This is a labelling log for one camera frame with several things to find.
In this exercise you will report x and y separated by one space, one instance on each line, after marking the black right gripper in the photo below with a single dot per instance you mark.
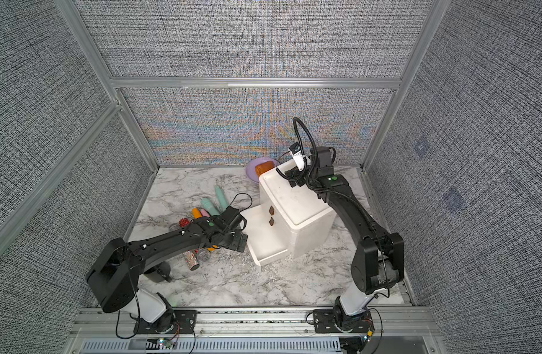
295 175

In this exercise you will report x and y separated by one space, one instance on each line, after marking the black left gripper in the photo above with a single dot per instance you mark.
235 239

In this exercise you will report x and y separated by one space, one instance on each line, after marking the white bottom drawer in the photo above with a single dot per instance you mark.
266 244

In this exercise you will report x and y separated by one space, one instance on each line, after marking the white plastic drawer cabinet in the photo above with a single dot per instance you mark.
304 218

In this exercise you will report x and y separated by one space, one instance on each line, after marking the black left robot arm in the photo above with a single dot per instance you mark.
114 276

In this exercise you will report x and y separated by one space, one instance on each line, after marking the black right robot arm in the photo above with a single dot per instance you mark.
378 264

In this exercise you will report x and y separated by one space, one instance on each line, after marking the orange toy food slice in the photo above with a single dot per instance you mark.
264 167

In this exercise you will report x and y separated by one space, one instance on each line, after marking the purple plastic plate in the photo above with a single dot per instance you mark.
250 168

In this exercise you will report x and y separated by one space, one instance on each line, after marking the black cup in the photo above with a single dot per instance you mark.
159 273

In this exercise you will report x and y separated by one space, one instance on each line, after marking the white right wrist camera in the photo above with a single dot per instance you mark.
298 156

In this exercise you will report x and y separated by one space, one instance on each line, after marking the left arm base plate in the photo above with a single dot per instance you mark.
179 321

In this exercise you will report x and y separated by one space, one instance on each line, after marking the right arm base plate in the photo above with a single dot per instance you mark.
336 321

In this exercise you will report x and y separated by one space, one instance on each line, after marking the aluminium mounting rail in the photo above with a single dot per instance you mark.
389 320

